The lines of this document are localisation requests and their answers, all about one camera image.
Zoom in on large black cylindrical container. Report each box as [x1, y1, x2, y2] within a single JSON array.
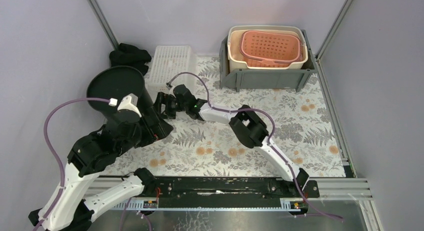
[[86, 65, 161, 126]]

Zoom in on pink perforated basket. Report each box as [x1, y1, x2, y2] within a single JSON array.
[[239, 30, 306, 68]]

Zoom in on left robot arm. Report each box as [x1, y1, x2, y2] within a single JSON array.
[[28, 107, 173, 231]]

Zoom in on white perforated plastic basket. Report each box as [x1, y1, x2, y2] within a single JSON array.
[[145, 45, 198, 98]]

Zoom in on grey plastic crate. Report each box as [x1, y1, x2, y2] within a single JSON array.
[[219, 26, 318, 92]]

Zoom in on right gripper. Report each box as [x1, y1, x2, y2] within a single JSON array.
[[153, 91, 188, 120]]

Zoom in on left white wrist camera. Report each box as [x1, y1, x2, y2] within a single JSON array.
[[108, 93, 142, 118]]

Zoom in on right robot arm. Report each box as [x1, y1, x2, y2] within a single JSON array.
[[153, 84, 310, 197]]

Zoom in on black cloth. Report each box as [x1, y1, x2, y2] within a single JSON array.
[[109, 43, 152, 76]]

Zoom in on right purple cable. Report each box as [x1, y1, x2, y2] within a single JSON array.
[[165, 71, 345, 224]]

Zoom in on black mounting base rail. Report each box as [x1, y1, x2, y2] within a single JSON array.
[[139, 176, 320, 209]]

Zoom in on cream plastic tub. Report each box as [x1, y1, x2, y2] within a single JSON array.
[[228, 25, 308, 70]]

